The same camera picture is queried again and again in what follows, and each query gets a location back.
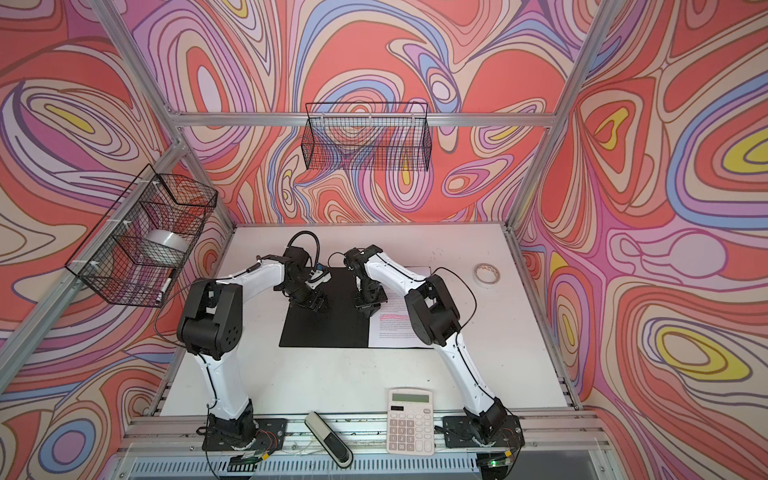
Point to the black wire basket left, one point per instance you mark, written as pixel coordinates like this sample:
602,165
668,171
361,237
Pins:
125,268

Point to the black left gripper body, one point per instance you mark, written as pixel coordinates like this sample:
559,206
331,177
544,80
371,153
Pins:
302,295

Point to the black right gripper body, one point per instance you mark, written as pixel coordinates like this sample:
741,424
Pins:
371,296

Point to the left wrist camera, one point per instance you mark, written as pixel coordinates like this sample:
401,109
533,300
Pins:
319,276

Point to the white desk calculator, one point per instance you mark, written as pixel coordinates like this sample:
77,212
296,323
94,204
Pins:
410,422

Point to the white tape roll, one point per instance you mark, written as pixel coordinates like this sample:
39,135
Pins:
486,275

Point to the marker pen in basket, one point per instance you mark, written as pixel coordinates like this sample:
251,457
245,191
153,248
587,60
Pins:
164,286

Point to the blue file folder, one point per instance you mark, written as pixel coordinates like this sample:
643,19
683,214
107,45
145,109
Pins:
338,325

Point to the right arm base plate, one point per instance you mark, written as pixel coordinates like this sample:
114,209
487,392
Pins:
463,432

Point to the black wire basket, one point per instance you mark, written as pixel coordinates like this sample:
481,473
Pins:
367,136
125,268

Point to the grey black stapler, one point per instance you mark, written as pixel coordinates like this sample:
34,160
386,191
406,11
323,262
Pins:
330,441

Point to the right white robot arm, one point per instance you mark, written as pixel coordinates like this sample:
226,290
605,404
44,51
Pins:
435,320

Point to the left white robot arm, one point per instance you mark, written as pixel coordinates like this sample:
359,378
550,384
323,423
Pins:
211,326

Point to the printed paper files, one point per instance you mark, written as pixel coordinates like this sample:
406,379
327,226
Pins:
390,326

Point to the black wire basket back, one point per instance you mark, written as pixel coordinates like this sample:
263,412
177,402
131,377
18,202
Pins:
367,136

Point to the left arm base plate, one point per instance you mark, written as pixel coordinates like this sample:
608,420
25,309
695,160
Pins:
261,435

